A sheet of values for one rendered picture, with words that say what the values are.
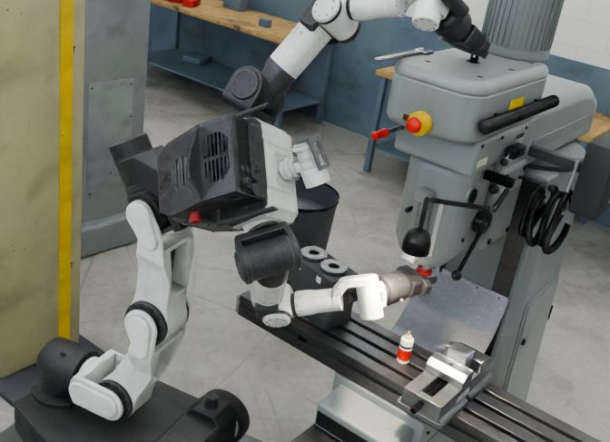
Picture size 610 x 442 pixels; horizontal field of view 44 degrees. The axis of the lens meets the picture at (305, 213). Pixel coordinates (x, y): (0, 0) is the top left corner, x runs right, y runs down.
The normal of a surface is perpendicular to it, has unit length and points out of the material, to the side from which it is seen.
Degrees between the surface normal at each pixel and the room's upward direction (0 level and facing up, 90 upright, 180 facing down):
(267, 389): 0
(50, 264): 90
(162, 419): 0
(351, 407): 0
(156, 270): 115
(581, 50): 90
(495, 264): 90
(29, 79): 90
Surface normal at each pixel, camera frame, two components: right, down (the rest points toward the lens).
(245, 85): -0.41, -0.16
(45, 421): 0.14, -0.90
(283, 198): 0.83, -0.22
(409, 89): -0.61, 0.25
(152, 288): -0.43, 0.33
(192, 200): -0.74, -0.11
